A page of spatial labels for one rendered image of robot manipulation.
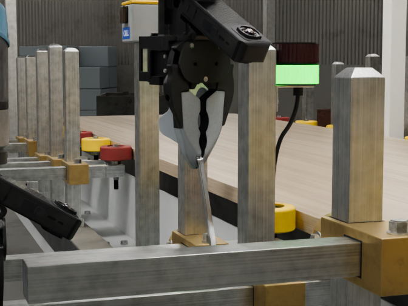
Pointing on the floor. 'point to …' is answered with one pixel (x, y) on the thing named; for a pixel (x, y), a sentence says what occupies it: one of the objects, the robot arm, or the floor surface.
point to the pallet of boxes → (90, 73)
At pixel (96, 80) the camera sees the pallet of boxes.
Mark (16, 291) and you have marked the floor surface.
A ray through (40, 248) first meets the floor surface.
